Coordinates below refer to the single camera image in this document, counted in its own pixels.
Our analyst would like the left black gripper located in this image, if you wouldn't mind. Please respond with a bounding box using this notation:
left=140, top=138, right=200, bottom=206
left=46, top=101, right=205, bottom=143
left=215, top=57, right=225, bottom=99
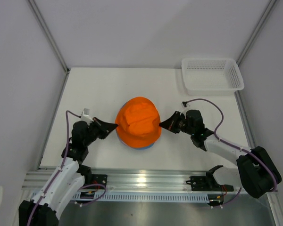
left=83, top=117, right=117, bottom=146

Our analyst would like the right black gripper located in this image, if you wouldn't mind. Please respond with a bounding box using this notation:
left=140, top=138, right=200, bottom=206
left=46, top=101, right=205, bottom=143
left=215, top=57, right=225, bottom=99
left=159, top=111, right=194, bottom=136

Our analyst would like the orange bucket hat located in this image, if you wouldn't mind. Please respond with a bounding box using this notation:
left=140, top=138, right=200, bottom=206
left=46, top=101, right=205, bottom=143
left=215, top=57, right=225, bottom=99
left=115, top=97, right=162, bottom=147

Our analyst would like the blue bucket hat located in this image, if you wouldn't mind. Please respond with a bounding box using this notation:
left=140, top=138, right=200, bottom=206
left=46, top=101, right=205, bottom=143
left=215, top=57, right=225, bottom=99
left=118, top=138, right=155, bottom=150

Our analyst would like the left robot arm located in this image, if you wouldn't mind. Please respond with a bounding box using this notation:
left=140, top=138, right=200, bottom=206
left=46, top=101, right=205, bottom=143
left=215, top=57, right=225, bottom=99
left=18, top=117, right=118, bottom=226

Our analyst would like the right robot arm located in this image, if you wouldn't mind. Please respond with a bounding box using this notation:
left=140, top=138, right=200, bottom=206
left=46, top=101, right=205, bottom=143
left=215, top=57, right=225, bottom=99
left=160, top=110, right=282, bottom=198

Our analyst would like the white plastic basket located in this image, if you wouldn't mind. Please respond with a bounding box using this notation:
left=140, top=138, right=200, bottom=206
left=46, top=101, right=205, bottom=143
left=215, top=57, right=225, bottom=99
left=181, top=57, right=245, bottom=96

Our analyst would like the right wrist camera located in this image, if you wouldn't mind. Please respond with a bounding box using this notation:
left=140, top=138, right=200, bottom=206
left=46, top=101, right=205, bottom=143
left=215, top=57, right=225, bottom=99
left=181, top=101, right=191, bottom=115

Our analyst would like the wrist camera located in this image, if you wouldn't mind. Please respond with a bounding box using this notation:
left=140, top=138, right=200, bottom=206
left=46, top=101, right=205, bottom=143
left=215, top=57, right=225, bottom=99
left=181, top=101, right=191, bottom=115
left=80, top=108, right=92, bottom=125

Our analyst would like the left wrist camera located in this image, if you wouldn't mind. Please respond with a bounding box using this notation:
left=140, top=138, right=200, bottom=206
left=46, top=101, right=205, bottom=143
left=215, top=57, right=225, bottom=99
left=80, top=108, right=92, bottom=125

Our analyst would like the aluminium mounting rail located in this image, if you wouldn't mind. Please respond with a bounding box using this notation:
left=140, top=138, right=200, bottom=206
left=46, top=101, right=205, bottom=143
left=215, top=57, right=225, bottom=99
left=21, top=167, right=206, bottom=193

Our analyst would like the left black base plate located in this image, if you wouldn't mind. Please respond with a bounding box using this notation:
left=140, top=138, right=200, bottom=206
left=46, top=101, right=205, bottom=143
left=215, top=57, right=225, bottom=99
left=84, top=174, right=108, bottom=190

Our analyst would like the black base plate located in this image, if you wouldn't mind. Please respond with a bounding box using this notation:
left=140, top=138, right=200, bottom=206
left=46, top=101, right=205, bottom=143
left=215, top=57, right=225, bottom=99
left=84, top=174, right=108, bottom=190
left=185, top=176, right=234, bottom=192

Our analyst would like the white slotted cable duct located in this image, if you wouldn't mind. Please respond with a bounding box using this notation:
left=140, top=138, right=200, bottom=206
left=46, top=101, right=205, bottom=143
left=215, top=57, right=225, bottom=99
left=30, top=192, right=209, bottom=203

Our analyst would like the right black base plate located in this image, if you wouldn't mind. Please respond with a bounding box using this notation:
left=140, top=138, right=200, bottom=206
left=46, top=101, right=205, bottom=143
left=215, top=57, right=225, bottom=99
left=185, top=176, right=234, bottom=192

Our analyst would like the left aluminium corner post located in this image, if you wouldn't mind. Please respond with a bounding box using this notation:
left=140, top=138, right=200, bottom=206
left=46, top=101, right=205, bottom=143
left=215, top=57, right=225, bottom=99
left=26, top=0, right=69, bottom=74

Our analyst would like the aluminium corner post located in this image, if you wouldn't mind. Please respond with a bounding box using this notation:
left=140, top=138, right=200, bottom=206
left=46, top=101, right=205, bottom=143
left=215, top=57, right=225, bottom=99
left=236, top=0, right=280, bottom=66
left=26, top=0, right=69, bottom=74

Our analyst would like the right aluminium corner post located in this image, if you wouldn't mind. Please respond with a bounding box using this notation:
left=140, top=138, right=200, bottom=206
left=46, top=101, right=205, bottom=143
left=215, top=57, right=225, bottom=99
left=236, top=0, right=280, bottom=66

